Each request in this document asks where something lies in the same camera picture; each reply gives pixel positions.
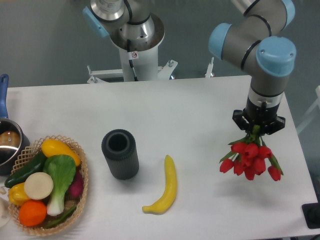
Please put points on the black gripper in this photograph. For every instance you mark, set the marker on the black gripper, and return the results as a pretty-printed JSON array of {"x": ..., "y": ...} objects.
[{"x": 260, "y": 110}]

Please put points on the red tulip bouquet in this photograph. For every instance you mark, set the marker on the red tulip bouquet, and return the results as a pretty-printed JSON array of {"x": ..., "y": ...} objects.
[{"x": 251, "y": 156}]

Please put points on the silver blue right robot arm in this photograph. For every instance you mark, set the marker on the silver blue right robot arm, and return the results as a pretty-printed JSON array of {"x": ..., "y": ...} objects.
[{"x": 255, "y": 47}]

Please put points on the dark grey ribbed vase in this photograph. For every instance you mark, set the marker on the dark grey ribbed vase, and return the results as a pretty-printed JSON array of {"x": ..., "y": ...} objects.
[{"x": 120, "y": 152}]

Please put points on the black device at table edge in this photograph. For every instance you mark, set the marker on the black device at table edge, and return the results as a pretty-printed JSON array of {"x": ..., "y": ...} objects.
[{"x": 311, "y": 212}]

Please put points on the yellow banana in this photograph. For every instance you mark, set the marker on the yellow banana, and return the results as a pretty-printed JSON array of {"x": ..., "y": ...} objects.
[{"x": 170, "y": 190}]

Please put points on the purple sweet potato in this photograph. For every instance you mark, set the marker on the purple sweet potato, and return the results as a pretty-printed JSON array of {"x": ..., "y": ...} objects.
[{"x": 77, "y": 186}]

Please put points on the green bok choy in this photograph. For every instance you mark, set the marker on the green bok choy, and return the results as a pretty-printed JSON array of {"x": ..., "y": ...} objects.
[{"x": 61, "y": 168}]

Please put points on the green chili pepper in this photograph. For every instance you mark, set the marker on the green chili pepper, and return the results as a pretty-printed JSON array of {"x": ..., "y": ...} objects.
[{"x": 61, "y": 219}]

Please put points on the yellow squash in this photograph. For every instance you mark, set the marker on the yellow squash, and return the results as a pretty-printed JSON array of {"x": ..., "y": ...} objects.
[{"x": 51, "y": 147}]

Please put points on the woven wicker basket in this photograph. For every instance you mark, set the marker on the woven wicker basket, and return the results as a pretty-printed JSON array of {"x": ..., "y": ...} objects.
[{"x": 73, "y": 203}]

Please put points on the green cucumber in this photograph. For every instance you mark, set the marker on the green cucumber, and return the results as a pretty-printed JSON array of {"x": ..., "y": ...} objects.
[{"x": 36, "y": 164}]

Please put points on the white round radish slice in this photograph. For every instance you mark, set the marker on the white round radish slice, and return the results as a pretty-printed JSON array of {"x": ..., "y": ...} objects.
[{"x": 38, "y": 186}]

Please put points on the orange fruit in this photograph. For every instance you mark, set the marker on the orange fruit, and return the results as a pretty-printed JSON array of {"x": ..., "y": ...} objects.
[{"x": 32, "y": 213}]

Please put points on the yellow bell pepper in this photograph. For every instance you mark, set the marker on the yellow bell pepper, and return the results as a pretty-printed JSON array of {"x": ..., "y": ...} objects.
[{"x": 17, "y": 194}]

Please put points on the white frame at right edge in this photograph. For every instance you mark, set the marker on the white frame at right edge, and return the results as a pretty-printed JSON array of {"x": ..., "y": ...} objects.
[{"x": 310, "y": 113}]

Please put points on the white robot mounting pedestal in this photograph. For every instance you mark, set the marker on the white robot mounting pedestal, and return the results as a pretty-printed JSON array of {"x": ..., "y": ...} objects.
[{"x": 136, "y": 66}]

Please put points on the blue handled saucepan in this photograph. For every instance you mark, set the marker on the blue handled saucepan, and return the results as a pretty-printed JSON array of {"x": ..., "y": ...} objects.
[{"x": 12, "y": 138}]

